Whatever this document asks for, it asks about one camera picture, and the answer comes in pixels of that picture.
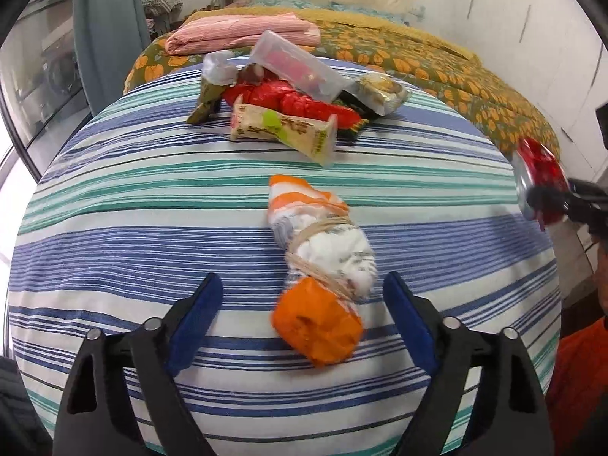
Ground person's orange pants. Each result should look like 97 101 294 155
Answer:
545 316 608 456

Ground red plastic bag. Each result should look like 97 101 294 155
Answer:
223 69 359 129

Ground orange white bundle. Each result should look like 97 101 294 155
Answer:
267 173 379 368

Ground blue curtain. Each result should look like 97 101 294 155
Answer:
72 0 154 105

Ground clear plastic box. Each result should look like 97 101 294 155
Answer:
249 30 358 104

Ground bed with orange-patterned blanket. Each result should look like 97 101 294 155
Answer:
122 7 561 160

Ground teal patterned bedsheet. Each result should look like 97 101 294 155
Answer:
223 0 414 25

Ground blue green striped cloth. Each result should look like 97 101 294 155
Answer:
7 54 564 456

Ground clear pastry wrapper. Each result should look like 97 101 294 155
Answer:
352 73 412 116

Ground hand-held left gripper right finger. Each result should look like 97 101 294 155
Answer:
384 271 556 456

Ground glass sliding door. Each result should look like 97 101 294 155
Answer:
0 0 92 179

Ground green snack packet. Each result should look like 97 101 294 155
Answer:
187 78 225 125

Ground pink folded blanket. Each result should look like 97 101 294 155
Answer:
165 14 322 56

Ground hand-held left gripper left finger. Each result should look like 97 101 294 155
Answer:
51 273 224 456

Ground clear plastic cup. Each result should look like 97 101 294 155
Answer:
202 50 236 87

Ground brown snack wrapper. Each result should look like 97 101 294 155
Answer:
237 64 268 89

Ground beige snack packet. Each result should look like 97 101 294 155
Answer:
230 102 339 168

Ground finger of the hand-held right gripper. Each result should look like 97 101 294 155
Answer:
568 177 608 200
526 185 581 214

